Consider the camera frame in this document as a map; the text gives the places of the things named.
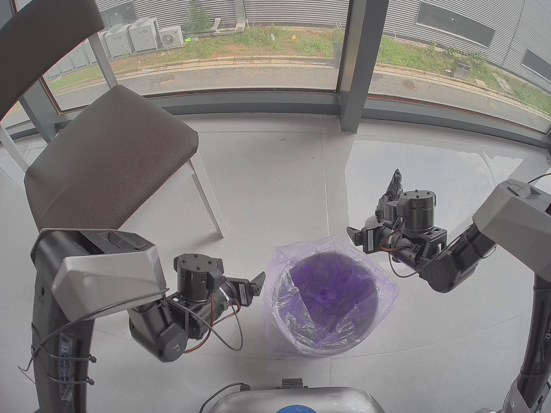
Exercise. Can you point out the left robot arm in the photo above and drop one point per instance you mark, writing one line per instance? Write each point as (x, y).
(107, 273)

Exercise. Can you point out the brown padded white frame chair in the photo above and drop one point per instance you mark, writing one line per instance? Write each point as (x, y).
(112, 161)

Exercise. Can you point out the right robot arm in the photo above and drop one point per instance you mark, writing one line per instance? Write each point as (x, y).
(512, 213)

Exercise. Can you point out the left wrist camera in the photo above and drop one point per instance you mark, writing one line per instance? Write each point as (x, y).
(215, 280)

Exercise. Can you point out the black plastic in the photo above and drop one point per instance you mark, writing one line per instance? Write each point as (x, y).
(392, 192)

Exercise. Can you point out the purple plastic bag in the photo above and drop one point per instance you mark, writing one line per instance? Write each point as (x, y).
(335, 291)

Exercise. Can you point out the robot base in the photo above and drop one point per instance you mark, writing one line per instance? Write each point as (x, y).
(301, 400)

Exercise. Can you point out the white trash bin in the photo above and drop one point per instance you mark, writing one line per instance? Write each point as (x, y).
(344, 344)

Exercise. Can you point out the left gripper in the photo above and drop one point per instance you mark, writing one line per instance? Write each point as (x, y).
(243, 293)

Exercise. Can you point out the window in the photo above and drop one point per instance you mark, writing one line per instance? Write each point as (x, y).
(361, 58)

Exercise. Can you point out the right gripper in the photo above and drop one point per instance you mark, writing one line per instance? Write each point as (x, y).
(370, 240)

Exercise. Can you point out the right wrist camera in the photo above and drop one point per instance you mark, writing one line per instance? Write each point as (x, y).
(391, 211)

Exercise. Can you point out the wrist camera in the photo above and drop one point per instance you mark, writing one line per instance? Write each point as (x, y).
(391, 211)
(215, 280)

